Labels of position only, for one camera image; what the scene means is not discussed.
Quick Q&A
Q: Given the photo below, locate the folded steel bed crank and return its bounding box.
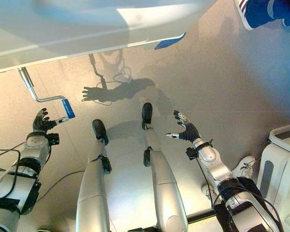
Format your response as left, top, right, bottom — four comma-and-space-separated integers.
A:
88, 54, 107, 89

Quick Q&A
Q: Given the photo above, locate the blue bed corner bumper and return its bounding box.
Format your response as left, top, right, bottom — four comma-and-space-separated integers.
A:
154, 32, 187, 50

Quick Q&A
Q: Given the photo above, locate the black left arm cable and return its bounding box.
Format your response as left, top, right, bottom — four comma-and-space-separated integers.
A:
0, 142, 25, 192

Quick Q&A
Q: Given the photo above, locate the robot leg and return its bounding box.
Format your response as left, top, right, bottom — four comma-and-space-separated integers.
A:
141, 102, 189, 232
75, 119, 112, 232

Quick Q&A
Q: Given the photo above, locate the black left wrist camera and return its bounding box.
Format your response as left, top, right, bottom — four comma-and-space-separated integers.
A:
46, 132, 60, 146

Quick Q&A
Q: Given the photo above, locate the blue shoe white sole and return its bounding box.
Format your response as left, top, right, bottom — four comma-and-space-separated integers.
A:
234, 0, 290, 31

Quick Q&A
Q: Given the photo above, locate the robot right leg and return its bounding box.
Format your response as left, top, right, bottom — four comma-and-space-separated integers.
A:
141, 102, 189, 232

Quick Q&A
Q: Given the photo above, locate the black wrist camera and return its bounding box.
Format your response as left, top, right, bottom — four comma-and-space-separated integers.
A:
186, 147, 197, 160
46, 132, 60, 146

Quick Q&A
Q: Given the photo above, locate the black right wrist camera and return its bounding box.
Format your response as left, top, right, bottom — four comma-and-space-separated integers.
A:
186, 147, 197, 160

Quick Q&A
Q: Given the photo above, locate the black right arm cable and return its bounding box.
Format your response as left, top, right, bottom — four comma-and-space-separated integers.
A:
195, 156, 215, 208

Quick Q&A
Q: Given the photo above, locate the robot left leg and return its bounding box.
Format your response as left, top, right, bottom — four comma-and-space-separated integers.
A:
75, 119, 112, 232

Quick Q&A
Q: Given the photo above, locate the steel crank blue grip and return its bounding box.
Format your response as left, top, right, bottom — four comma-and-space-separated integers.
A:
17, 67, 76, 120

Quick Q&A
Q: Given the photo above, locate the person's white shoe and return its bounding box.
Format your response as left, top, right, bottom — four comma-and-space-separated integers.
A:
201, 184, 218, 201
232, 156, 257, 178

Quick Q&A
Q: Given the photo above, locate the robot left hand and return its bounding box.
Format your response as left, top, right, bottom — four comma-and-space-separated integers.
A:
32, 108, 70, 133

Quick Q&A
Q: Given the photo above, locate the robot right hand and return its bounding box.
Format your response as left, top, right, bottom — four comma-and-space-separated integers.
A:
165, 110, 202, 143

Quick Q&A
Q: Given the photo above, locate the black floor cable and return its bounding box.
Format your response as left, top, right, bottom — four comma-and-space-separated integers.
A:
37, 170, 86, 203

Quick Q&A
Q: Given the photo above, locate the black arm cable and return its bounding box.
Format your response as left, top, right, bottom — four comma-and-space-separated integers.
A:
0, 142, 25, 192
195, 156, 215, 208

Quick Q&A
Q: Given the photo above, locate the white bedside furniture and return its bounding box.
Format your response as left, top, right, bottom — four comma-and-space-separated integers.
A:
257, 121, 290, 232

